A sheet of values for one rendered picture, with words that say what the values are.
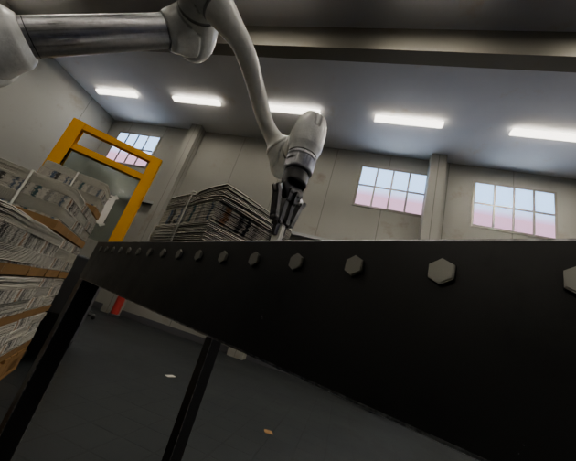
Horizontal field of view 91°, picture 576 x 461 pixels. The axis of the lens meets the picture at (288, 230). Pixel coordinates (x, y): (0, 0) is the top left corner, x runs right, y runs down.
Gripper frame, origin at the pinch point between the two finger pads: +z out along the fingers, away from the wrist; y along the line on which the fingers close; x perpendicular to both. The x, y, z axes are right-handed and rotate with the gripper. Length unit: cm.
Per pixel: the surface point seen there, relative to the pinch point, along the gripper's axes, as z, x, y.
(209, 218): 0.7, -11.9, 14.2
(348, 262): 16, 43, 28
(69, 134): -76, -239, 49
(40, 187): -7, -120, 46
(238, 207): -5.7, -10.3, 8.2
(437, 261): 15, 49, 28
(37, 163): -171, -828, 72
